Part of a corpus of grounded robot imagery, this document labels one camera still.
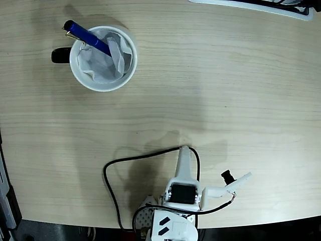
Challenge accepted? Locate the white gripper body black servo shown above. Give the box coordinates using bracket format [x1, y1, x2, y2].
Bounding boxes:
[159, 177, 203, 210]

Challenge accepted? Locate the blue pen with silver clip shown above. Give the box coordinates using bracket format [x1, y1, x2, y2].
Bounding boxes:
[62, 20, 112, 57]

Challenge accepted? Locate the crumpled white paper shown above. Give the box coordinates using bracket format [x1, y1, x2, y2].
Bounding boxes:
[77, 29, 133, 84]

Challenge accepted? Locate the white camera mount with camera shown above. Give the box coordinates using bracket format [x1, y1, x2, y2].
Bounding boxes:
[200, 169, 253, 209]

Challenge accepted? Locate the black cable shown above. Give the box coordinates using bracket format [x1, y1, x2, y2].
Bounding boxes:
[102, 147, 234, 231]

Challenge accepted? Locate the white mug with black handle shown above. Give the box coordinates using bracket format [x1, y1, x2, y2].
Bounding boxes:
[51, 25, 138, 92]

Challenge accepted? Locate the grey metal frame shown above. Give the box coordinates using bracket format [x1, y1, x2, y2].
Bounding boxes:
[0, 150, 17, 230]

